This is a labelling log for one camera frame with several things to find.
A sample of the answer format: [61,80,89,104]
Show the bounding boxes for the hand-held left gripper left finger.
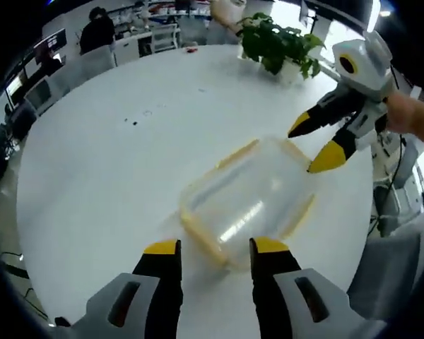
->
[70,239,184,339]

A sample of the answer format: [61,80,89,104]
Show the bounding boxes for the grey mesh office chair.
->
[346,204,424,323]

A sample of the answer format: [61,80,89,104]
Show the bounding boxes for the clear plastic container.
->
[178,136,317,273]

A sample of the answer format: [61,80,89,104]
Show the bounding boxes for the dark computer monitor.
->
[33,28,68,65]

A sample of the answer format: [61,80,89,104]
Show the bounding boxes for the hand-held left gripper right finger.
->
[249,236,388,339]

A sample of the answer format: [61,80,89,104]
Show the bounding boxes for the green potted plant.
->
[236,12,326,85]

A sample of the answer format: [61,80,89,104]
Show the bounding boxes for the person's right hand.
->
[387,92,424,136]

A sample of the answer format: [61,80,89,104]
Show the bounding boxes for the white chair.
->
[80,45,118,73]

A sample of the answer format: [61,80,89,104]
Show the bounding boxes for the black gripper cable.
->
[387,63,411,202]

